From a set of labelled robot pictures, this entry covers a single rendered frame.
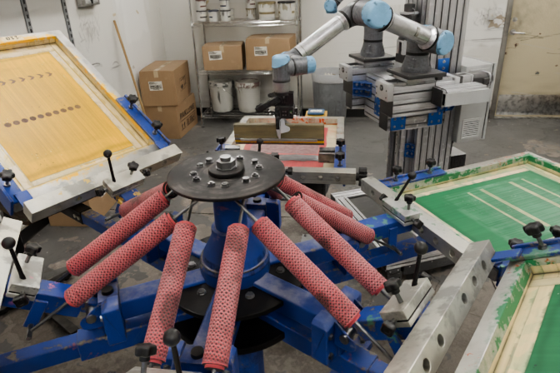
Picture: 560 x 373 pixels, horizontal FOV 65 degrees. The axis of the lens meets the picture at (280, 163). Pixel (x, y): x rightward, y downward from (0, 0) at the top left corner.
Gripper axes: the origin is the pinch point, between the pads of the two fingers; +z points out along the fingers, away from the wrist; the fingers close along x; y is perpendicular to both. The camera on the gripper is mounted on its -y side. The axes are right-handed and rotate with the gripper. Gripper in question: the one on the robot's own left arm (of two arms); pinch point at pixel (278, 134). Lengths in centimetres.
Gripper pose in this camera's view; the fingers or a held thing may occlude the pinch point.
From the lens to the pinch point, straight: 200.3
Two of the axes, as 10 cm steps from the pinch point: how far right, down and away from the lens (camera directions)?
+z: 0.4, 9.1, 4.0
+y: 9.9, 0.2, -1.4
